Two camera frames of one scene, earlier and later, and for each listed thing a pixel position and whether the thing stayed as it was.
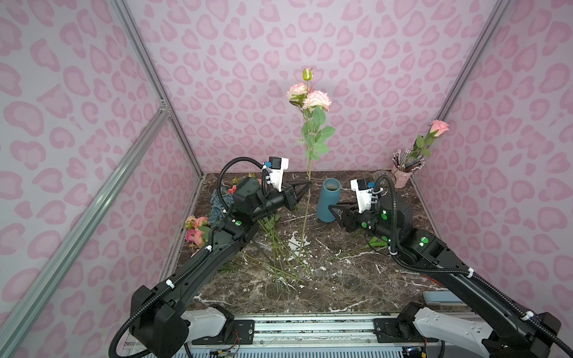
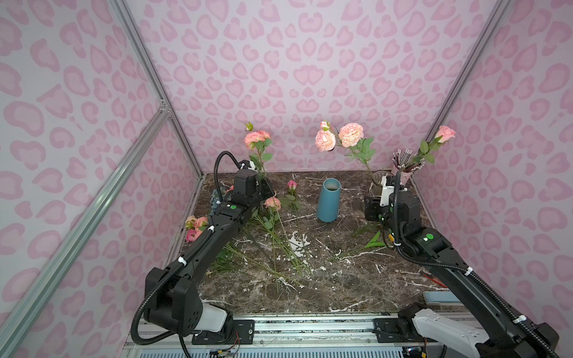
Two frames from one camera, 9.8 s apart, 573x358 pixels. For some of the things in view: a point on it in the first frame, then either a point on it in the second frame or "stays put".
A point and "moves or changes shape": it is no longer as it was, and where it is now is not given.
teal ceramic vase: [330, 195] stays put
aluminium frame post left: [140, 46] stays put
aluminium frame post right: [483, 42] stays put
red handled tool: [433, 280] stays put
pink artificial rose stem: [421, 144] moves or changes shape
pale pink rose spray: [313, 100] -> [349, 136]
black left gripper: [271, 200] -> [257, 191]
